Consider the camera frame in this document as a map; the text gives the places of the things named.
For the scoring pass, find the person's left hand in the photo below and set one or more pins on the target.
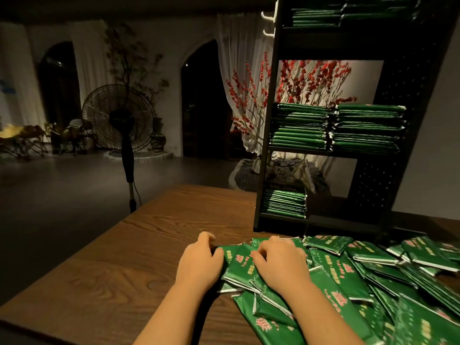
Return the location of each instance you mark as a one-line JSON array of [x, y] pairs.
[[200, 266]]

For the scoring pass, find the black metal shelf rack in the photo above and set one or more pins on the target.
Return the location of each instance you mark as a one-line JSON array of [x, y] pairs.
[[417, 82]]

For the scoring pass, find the dark vase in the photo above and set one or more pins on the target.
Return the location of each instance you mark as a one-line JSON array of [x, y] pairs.
[[158, 136]]

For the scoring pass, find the person's left forearm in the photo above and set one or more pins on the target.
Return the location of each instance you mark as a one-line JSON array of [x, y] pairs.
[[169, 319]]

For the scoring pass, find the person's right forearm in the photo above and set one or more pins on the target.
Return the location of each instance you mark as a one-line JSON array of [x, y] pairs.
[[323, 323]]

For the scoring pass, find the person's right hand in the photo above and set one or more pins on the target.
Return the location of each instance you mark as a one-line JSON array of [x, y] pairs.
[[282, 266]]

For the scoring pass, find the bare branched tree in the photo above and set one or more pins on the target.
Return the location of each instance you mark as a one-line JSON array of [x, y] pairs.
[[133, 54]]

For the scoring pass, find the white hook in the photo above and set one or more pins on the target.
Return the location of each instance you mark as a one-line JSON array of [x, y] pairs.
[[269, 32], [269, 14]]

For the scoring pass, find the red berry branches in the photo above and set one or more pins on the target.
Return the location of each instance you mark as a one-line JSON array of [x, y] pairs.
[[309, 79]]

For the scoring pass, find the pile of green packets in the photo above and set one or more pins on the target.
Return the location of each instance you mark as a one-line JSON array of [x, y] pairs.
[[410, 276]]

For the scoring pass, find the white curtain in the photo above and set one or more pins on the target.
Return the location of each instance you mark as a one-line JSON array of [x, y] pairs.
[[241, 61], [90, 61]]

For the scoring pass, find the black standing fan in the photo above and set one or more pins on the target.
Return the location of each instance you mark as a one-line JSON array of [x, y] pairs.
[[121, 118]]

